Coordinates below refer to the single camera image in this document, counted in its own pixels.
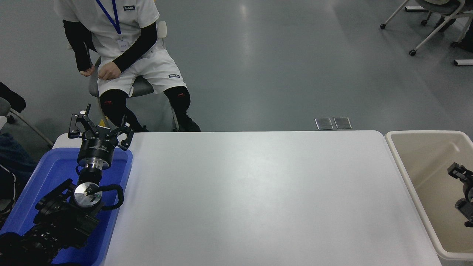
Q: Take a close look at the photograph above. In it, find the person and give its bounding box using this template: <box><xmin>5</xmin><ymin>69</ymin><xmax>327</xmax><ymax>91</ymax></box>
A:
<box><xmin>54</xmin><ymin>0</ymin><xmax>201</xmax><ymax>132</ymax></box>
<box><xmin>435</xmin><ymin>15</ymin><xmax>473</xmax><ymax>52</ymax></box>

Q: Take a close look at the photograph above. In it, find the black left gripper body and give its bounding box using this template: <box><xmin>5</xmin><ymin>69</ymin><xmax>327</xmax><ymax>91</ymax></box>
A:
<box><xmin>77</xmin><ymin>127</ymin><xmax>119</xmax><ymax>162</ymax></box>

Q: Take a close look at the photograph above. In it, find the blue lanyard with badge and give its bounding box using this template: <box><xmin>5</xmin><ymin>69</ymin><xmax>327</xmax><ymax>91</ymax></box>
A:
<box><xmin>95</xmin><ymin>0</ymin><xmax>130</xmax><ymax>52</ymax></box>

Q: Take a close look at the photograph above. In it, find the person's left hand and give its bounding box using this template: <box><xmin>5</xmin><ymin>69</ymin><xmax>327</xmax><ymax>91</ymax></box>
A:
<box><xmin>98</xmin><ymin>61</ymin><xmax>121</xmax><ymax>81</ymax></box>

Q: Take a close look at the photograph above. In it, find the grey chair with wheeled leg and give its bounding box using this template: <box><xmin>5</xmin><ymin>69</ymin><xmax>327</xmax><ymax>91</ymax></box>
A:
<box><xmin>0</xmin><ymin>97</ymin><xmax>55</xmax><ymax>146</ymax></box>

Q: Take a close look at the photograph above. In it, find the blue plastic tray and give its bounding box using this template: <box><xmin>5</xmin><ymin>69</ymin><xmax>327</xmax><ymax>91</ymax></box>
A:
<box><xmin>0</xmin><ymin>147</ymin><xmax>133</xmax><ymax>266</ymax></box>

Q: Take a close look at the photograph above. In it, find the black garment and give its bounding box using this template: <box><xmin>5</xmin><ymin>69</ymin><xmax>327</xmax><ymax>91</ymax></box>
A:
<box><xmin>0</xmin><ymin>82</ymin><xmax>26</xmax><ymax>113</ymax></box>

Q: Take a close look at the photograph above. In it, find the grey swivel chair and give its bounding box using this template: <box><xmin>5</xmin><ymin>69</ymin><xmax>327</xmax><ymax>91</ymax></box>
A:
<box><xmin>88</xmin><ymin>20</ymin><xmax>181</xmax><ymax>132</ymax></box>

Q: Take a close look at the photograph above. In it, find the white-legged office chair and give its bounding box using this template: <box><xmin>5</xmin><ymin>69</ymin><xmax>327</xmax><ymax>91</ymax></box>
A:
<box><xmin>380</xmin><ymin>0</ymin><xmax>473</xmax><ymax>56</ymax></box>

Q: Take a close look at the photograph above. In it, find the large pale plastic bin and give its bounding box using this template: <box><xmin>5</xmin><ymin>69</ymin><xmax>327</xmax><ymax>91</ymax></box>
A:
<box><xmin>384</xmin><ymin>130</ymin><xmax>473</xmax><ymax>261</ymax></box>

